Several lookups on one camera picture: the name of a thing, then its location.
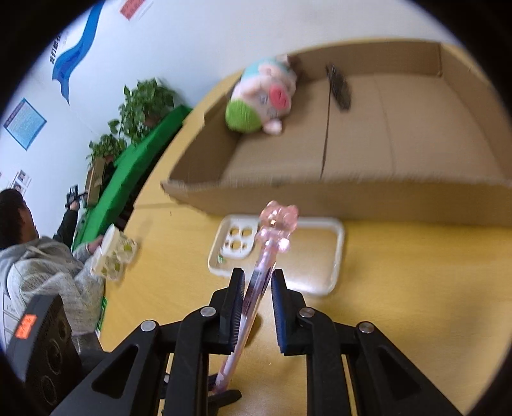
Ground paper cup with green print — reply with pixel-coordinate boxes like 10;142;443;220
90;224;138;281

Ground black folded eyeglasses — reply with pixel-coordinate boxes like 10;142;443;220
325;63;351;111

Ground red wall notice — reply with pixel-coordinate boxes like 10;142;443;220
119;0;154;22

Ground white clear phone case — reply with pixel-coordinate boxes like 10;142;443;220
207;215;345;296

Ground blue framed wall poster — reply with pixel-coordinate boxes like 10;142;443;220
4;98;47;151

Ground pig plush toy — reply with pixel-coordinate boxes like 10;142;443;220
225;55;297;135

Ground person in grey hoodie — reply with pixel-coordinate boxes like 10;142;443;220
1;189;105;352

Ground shallow cardboard box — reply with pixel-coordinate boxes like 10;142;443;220
161;40;511;226

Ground potted green plant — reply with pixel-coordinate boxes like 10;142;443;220
86;133;127;165
108;78;175;145

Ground green cloth covered bench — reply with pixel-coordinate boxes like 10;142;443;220
72;105;192;249

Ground pink transparent cartoon pen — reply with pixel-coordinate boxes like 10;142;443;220
212;201;299;394

